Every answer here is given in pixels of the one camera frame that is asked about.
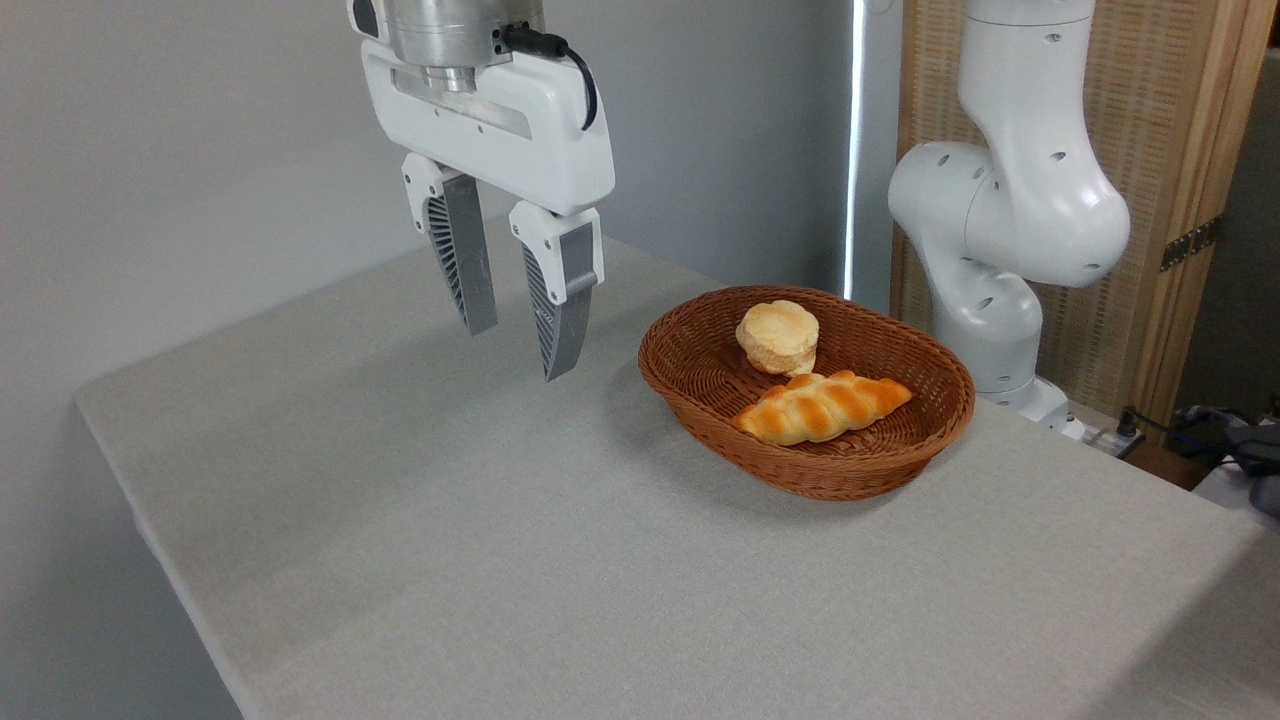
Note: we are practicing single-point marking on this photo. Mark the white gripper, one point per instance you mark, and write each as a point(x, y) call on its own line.
point(500, 140)

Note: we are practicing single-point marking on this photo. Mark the round pale bread bun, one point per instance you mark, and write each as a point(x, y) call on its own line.
point(778, 335)

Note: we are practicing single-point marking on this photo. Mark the braided golden bread loaf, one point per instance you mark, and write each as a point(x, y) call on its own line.
point(820, 408)

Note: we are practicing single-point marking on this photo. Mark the brown wicker oval basket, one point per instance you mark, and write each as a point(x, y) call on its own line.
point(700, 360)

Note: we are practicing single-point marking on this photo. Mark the grey fabric table cover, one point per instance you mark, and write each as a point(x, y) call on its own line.
point(500, 560)

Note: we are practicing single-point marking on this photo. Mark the black power plug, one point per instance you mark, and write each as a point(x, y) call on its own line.
point(1128, 425)

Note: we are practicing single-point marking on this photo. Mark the wooden rattan folding screen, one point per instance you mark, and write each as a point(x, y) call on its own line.
point(1150, 110)

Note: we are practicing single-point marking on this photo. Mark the metal screen hinge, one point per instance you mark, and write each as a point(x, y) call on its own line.
point(1190, 243)

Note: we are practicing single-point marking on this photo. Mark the dark grey bag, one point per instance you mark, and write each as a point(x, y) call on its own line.
point(1250, 445)

